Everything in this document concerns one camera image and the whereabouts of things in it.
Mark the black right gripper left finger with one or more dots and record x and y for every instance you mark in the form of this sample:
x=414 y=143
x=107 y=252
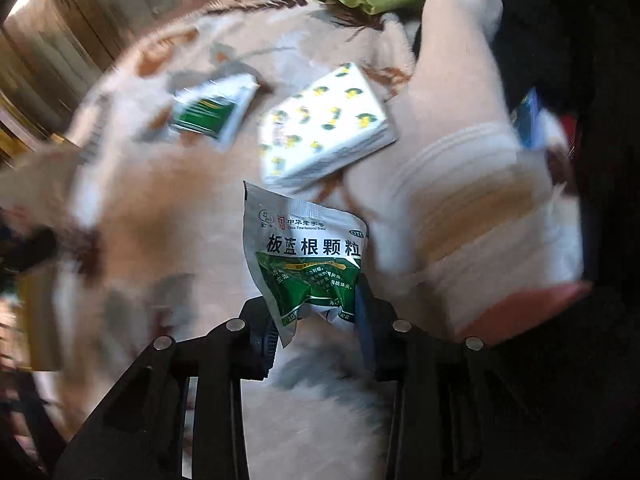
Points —
x=177 y=392

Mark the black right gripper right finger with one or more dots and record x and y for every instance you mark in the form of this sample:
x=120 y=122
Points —
x=473 y=407

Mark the lemon print tissue pack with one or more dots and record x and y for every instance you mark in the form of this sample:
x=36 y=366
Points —
x=332 y=123

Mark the green white medicine sachet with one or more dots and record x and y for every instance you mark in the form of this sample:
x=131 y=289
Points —
x=214 y=109

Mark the leaf pattern beige blanket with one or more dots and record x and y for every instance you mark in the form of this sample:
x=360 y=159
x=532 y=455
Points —
x=168 y=215

